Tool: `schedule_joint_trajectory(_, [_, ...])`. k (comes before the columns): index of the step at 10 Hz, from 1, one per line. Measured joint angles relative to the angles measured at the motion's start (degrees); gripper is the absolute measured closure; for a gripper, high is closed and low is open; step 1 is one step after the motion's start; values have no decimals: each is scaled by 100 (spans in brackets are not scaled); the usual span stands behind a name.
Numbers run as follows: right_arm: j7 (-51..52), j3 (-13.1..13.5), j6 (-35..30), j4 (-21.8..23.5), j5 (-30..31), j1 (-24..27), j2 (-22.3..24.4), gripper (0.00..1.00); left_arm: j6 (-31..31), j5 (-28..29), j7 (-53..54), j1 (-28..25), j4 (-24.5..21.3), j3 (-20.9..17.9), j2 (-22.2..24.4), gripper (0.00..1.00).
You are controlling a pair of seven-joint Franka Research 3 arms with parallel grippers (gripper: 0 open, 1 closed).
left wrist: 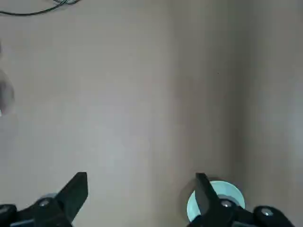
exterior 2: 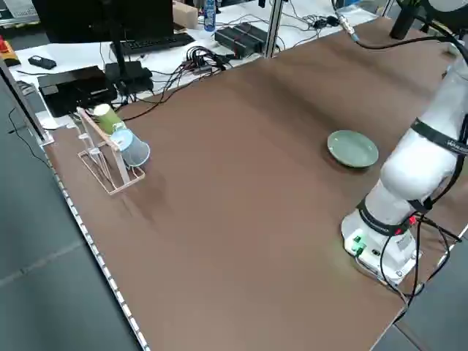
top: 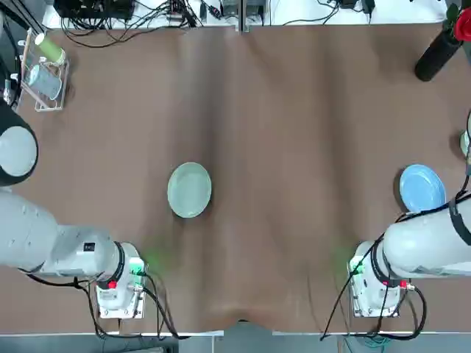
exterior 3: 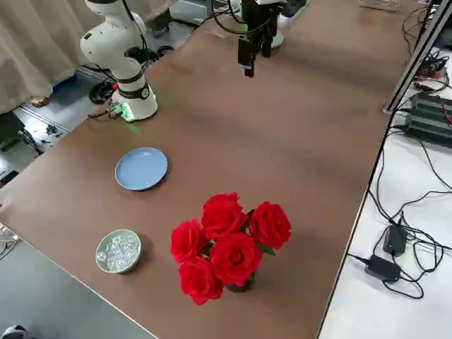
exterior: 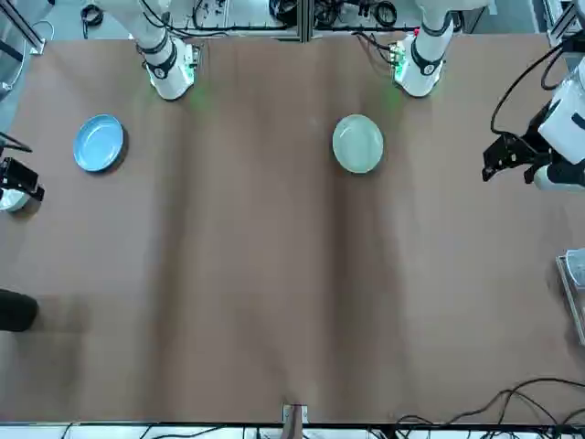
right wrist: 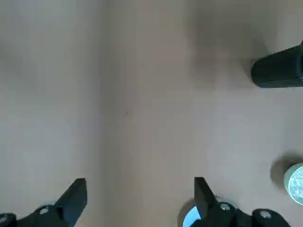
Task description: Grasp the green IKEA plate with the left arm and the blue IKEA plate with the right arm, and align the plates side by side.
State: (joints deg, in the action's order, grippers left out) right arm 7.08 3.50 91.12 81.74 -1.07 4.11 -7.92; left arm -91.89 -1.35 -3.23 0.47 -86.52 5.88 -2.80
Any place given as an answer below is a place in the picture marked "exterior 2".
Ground blue water bottle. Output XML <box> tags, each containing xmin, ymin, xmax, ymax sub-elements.
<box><xmin>203</xmin><ymin>0</ymin><xmax>217</xmax><ymax>32</ymax></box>

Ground aluminium framed panel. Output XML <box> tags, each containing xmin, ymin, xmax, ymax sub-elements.
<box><xmin>0</xmin><ymin>58</ymin><xmax>56</xmax><ymax>147</ymax></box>

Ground green plate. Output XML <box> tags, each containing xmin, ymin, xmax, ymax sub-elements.
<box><xmin>327</xmin><ymin>129</ymin><xmax>380</xmax><ymax>169</ymax></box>

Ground black cylindrical object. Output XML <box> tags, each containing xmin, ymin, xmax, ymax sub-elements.
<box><xmin>389</xmin><ymin>0</ymin><xmax>422</xmax><ymax>40</ymax></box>

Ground black computer monitor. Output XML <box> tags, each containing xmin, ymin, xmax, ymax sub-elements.
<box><xmin>35</xmin><ymin>0</ymin><xmax>175</xmax><ymax>92</ymax></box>

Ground small black handheld device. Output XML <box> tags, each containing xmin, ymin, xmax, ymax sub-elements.
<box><xmin>28</xmin><ymin>55</ymin><xmax>57</xmax><ymax>71</ymax></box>

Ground red emergency stop button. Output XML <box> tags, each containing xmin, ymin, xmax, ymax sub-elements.
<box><xmin>0</xmin><ymin>35</ymin><xmax>20</xmax><ymax>67</ymax></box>

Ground aluminium frame post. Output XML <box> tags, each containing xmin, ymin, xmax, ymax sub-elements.
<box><xmin>263</xmin><ymin>0</ymin><xmax>285</xmax><ymax>59</ymax></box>

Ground black keyboard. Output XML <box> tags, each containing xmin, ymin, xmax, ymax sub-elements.
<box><xmin>110</xmin><ymin>33</ymin><xmax>197</xmax><ymax>57</ymax></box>

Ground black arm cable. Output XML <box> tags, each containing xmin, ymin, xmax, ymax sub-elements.
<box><xmin>378</xmin><ymin>199</ymin><xmax>462</xmax><ymax>306</ymax></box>

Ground black hub with cables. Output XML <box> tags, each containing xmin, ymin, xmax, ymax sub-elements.
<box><xmin>181</xmin><ymin>45</ymin><xmax>235</xmax><ymax>76</ymax></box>

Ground black power supply unit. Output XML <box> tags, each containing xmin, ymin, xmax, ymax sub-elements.
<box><xmin>233</xmin><ymin>21</ymin><xmax>272</xmax><ymax>48</ymax></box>
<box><xmin>214</xmin><ymin>26</ymin><xmax>265</xmax><ymax>59</ymax></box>

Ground cardboard box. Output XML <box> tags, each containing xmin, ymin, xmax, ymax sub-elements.
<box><xmin>172</xmin><ymin>0</ymin><xmax>199</xmax><ymax>31</ymax></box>

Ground clear blue plastic cup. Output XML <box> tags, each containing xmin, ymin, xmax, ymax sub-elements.
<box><xmin>110</xmin><ymin>128</ymin><xmax>151</xmax><ymax>168</ymax></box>

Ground black box device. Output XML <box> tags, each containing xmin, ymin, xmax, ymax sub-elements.
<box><xmin>37</xmin><ymin>65</ymin><xmax>118</xmax><ymax>118</ymax></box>

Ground black cable silver connector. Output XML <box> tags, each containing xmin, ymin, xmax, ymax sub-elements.
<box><xmin>331</xmin><ymin>0</ymin><xmax>468</xmax><ymax>70</ymax></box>

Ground black power adapter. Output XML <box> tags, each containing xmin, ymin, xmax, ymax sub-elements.
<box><xmin>312</xmin><ymin>15</ymin><xmax>341</xmax><ymax>29</ymax></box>

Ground green paper cup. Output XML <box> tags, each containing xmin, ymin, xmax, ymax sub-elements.
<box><xmin>93</xmin><ymin>103</ymin><xmax>125</xmax><ymax>135</ymax></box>

